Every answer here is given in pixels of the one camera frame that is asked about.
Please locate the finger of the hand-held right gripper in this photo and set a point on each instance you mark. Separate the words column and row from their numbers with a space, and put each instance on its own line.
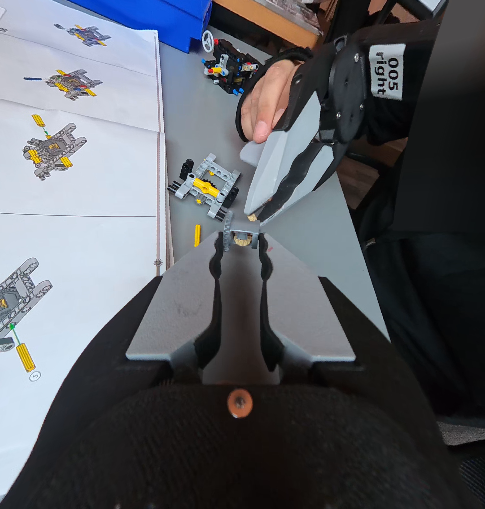
column 282, row 159
column 320, row 167

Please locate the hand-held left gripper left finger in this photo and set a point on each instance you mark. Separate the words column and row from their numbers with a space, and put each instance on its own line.
column 174, row 314

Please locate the tan lego bevel gear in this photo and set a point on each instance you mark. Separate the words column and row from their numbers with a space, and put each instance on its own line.
column 251, row 217
column 241, row 239

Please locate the lego instruction booklet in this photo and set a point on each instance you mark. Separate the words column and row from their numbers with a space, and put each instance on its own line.
column 87, row 179

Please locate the grey lego frame assembly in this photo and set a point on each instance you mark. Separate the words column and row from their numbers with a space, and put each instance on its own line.
column 204, row 186

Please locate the yellow lego axle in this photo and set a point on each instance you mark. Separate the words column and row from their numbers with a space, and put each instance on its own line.
column 196, row 235

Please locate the person's right hand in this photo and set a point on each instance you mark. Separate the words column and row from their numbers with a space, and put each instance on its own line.
column 266, row 99

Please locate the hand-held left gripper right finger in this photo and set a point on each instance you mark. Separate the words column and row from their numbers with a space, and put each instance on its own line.
column 306, row 318

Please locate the grey lego differential housing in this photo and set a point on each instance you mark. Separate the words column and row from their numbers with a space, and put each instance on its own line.
column 245, row 231

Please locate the blue plastic bin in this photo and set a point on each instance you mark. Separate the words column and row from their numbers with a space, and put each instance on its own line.
column 166, row 20

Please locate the black lego car assembly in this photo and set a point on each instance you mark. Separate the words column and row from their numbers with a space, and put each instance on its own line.
column 230, row 67

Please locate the black mesh armrest chair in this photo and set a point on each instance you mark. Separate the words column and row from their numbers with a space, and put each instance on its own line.
column 473, row 457

